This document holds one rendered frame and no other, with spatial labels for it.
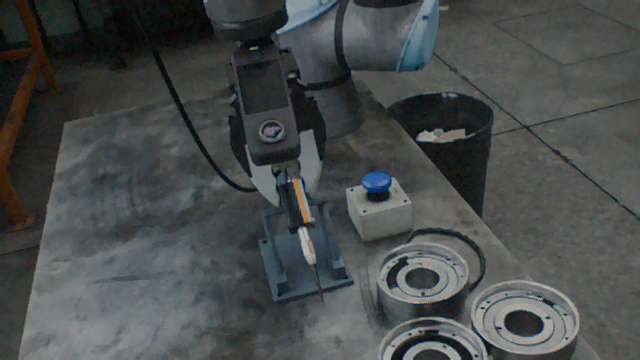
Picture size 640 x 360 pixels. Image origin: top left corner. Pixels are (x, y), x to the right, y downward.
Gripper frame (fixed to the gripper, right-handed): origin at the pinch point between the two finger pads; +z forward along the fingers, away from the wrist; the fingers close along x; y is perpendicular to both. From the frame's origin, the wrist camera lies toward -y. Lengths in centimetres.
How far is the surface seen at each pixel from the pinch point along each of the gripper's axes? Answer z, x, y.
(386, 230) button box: 14.8, -11.0, 8.3
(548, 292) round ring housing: 12.1, -24.0, -11.1
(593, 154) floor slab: 107, -115, 131
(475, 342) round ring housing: 11.5, -14.2, -15.5
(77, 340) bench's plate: 13.6, 28.8, 0.9
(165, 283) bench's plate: 14.4, 18.6, 8.1
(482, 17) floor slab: 115, -137, 297
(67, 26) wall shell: 91, 117, 378
